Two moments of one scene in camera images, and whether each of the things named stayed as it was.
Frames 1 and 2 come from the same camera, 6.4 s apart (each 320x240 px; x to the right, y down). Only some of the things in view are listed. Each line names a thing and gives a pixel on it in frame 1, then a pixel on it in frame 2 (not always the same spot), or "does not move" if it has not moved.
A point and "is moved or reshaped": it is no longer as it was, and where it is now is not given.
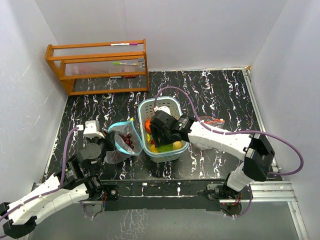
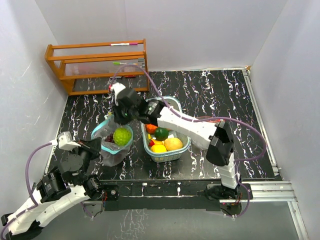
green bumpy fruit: x=165 y=147 -> x=122 y=136
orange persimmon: x=148 y=125 does not move
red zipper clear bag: x=211 y=121 does not move
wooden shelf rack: x=99 y=67 does not move
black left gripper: x=109 y=138 -> x=93 y=145
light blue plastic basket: x=145 y=107 does not move
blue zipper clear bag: x=127 y=142 is moved or reshaped
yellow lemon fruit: x=177 y=145 -> x=158 y=148
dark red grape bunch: x=126 y=138 is moved or reshaped
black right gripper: x=156 y=134 -> x=118 y=117
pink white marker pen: x=123 y=44 does not move
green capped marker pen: x=119 y=63 does not move
